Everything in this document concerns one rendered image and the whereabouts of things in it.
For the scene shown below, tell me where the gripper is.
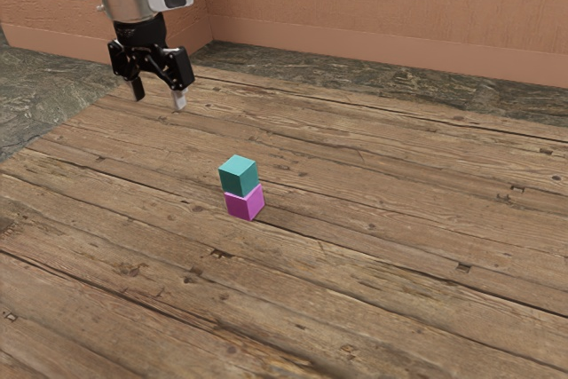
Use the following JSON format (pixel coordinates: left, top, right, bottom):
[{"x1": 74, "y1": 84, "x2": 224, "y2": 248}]
[{"x1": 107, "y1": 12, "x2": 196, "y2": 111}]

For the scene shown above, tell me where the teal block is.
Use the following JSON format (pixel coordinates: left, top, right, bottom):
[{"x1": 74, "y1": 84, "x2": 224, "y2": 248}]
[{"x1": 217, "y1": 154, "x2": 260, "y2": 198}]

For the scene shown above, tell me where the magenta block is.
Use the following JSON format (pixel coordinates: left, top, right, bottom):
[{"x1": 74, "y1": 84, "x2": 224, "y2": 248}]
[{"x1": 223, "y1": 183, "x2": 266, "y2": 223}]

